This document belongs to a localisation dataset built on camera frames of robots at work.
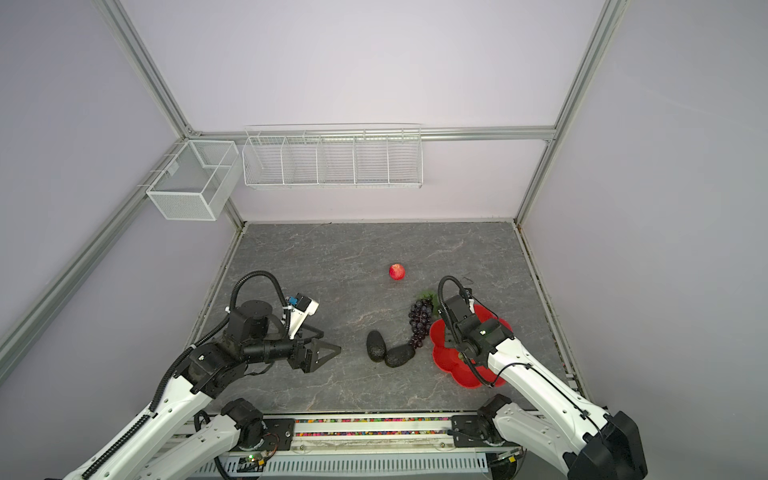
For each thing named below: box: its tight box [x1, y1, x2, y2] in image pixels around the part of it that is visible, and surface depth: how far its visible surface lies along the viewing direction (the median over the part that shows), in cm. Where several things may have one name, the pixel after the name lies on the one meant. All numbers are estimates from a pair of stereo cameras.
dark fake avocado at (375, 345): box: [366, 330, 387, 362], surface depth 86 cm
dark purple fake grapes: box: [408, 298, 433, 348], surface depth 93 cm
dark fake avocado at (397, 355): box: [384, 344, 416, 368], surface depth 84 cm
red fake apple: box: [389, 263, 405, 281], surface depth 104 cm
